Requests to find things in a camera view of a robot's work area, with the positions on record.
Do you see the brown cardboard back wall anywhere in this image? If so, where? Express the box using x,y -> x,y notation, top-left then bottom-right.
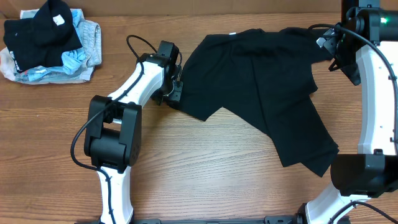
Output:
0,0 -> 398,19

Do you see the folded black garment on pile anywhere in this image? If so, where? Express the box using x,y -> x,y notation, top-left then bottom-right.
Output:
3,0 -> 82,73

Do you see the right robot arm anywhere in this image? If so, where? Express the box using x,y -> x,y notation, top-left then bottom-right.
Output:
264,0 -> 397,224

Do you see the light blue folded garment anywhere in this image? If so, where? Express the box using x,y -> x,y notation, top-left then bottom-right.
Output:
23,9 -> 86,82

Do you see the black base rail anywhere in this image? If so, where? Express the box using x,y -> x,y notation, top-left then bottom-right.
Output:
74,215 -> 352,224

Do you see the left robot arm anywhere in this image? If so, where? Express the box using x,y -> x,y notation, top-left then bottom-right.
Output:
83,51 -> 182,223

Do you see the black t-shirt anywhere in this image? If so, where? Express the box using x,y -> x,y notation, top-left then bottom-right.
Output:
177,28 -> 338,176

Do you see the grey patterned folded garment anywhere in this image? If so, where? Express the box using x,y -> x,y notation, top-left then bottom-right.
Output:
77,20 -> 102,68

